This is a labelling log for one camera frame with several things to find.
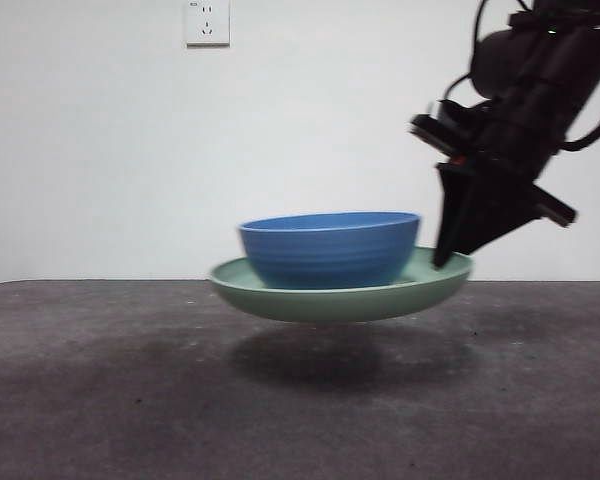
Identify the blue ribbed bowl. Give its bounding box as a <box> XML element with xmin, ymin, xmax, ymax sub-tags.
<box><xmin>237</xmin><ymin>211</ymin><xmax>423</xmax><ymax>290</ymax></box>

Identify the green round plate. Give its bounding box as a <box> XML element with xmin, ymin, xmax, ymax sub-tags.
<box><xmin>208</xmin><ymin>245</ymin><xmax>475</xmax><ymax>324</ymax></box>

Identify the black cable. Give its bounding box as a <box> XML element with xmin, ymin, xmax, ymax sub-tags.
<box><xmin>440</xmin><ymin>0</ymin><xmax>501</xmax><ymax>104</ymax></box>
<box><xmin>554</xmin><ymin>69</ymin><xmax>600</xmax><ymax>154</ymax></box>

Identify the white wall socket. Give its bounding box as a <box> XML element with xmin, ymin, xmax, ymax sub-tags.
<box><xmin>184</xmin><ymin>0</ymin><xmax>231</xmax><ymax>49</ymax></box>

